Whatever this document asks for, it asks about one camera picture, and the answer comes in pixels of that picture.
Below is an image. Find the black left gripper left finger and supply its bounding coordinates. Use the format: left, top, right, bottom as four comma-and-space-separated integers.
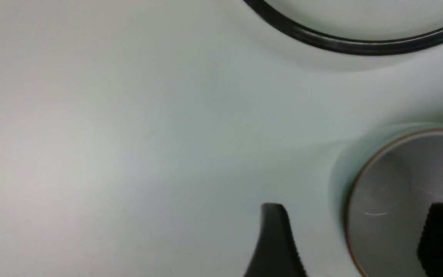
244, 203, 307, 277

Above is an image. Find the pale green round cup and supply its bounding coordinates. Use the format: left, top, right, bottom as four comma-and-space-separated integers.
328, 123, 443, 277

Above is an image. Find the black-rimmed illustrated plate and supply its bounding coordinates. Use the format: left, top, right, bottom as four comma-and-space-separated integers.
245, 0, 443, 56

